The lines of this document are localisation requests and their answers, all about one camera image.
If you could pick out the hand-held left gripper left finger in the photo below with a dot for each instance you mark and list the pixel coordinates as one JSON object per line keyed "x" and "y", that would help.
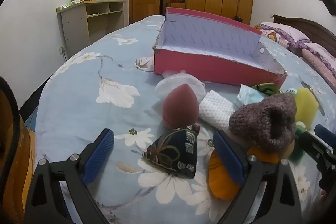
{"x": 101, "y": 155}

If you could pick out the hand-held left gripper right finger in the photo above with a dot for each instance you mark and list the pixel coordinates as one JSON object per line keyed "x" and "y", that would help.
{"x": 229, "y": 158}

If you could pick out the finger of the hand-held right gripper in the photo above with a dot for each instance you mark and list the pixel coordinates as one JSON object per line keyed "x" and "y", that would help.
{"x": 312, "y": 145}
{"x": 324, "y": 133}

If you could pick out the orange plastic bag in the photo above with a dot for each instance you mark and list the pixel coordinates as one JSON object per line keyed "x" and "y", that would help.
{"x": 220, "y": 182}

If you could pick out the yellow sponge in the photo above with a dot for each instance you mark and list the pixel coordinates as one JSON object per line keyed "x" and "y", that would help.
{"x": 305, "y": 103}

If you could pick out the purple knitted sock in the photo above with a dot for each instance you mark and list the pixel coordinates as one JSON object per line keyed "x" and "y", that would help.
{"x": 252, "y": 119}

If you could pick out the white waffle cloth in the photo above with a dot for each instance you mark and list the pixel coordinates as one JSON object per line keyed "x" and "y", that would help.
{"x": 215, "y": 108}

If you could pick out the dark embroidered triangular sachet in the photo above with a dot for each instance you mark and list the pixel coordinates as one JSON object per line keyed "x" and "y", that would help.
{"x": 173, "y": 153}

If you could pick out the blue face mask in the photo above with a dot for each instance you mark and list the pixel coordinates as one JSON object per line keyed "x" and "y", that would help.
{"x": 246, "y": 96}

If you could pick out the pink makeup sponge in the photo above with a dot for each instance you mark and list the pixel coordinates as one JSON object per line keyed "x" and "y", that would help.
{"x": 181, "y": 106}

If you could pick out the green hair clip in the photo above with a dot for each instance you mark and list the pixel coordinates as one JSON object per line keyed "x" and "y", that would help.
{"x": 265, "y": 88}

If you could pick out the white round puff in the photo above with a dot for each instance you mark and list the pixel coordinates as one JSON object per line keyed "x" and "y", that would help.
{"x": 181, "y": 81}

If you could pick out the pink cardboard box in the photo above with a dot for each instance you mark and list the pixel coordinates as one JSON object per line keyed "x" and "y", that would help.
{"x": 210, "y": 66}

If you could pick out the purple ruffled pillow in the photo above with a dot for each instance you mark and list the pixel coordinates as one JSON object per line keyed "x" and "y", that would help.
{"x": 286, "y": 33}
{"x": 321, "y": 49}

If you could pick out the yellow plush toy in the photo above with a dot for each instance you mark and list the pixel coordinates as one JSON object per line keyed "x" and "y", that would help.
{"x": 257, "y": 27}

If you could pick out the beige shelf unit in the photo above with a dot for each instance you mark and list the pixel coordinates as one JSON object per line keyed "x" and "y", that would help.
{"x": 76, "y": 27}

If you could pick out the black bag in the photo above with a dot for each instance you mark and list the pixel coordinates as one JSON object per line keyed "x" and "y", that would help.
{"x": 238, "y": 18}

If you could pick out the green and white packet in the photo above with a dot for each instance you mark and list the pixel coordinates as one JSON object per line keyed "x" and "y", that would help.
{"x": 71, "y": 4}

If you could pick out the white wall socket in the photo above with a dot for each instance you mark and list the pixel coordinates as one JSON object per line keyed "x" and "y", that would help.
{"x": 62, "y": 50}

